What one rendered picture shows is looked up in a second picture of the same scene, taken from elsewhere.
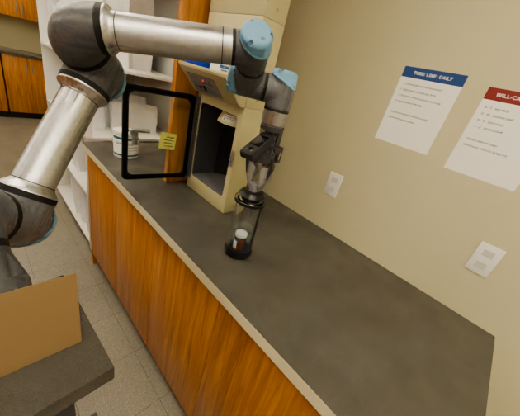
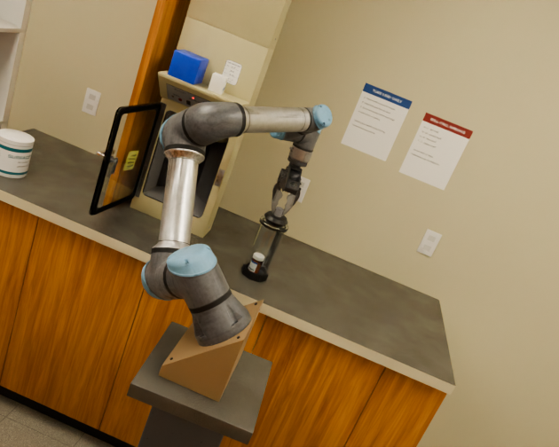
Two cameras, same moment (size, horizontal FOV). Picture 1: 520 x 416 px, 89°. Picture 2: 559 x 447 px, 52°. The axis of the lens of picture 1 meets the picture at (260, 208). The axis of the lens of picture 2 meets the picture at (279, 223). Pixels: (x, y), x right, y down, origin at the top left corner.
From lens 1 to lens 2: 144 cm
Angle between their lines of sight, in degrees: 33
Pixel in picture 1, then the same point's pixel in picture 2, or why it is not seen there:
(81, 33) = (232, 130)
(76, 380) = (264, 372)
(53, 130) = (190, 198)
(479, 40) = (418, 75)
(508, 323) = (445, 287)
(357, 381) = (386, 340)
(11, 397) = (247, 384)
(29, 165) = (184, 231)
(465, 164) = (413, 169)
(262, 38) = (328, 120)
